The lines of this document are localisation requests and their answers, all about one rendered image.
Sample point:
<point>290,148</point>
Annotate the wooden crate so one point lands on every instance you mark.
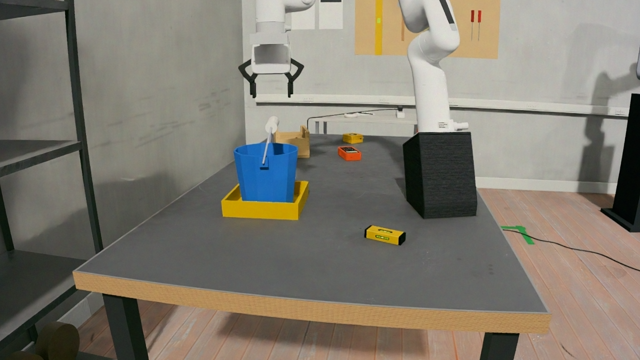
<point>300,139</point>

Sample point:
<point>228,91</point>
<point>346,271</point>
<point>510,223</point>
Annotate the yellow shallow tray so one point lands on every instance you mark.
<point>233,206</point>

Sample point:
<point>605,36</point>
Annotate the yellow pocket level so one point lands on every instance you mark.
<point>385,235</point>

